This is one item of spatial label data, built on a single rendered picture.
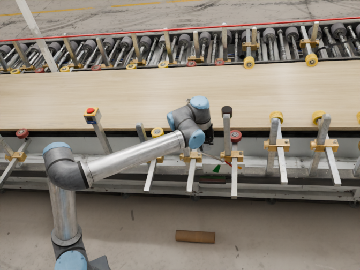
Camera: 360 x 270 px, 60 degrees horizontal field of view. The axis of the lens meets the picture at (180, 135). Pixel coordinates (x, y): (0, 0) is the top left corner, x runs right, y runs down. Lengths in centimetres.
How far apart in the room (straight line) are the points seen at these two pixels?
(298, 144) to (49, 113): 179
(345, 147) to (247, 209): 93
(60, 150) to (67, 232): 50
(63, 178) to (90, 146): 114
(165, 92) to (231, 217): 113
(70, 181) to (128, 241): 147
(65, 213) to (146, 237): 117
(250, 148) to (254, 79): 54
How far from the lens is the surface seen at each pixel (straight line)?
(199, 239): 249
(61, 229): 169
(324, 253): 259
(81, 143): 241
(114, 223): 278
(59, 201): 153
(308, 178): 204
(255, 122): 202
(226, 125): 169
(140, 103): 229
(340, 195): 268
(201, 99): 150
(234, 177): 179
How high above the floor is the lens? 229
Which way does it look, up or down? 45 degrees down
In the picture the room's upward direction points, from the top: 11 degrees counter-clockwise
